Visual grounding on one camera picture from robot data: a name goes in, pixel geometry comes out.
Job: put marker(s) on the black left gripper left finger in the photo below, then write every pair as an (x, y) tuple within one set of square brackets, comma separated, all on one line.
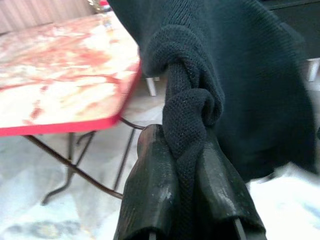
[(150, 200)]

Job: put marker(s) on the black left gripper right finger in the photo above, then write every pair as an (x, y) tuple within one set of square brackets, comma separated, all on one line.
[(225, 205)]

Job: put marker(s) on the black knit garment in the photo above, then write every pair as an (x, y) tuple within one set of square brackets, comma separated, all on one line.
[(237, 75)]

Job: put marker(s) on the marble folding table red edge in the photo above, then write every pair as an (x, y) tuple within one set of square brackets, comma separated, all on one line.
[(62, 75)]

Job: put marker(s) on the beige wooden sideboard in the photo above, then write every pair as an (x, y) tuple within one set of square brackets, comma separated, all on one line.
[(37, 15)]

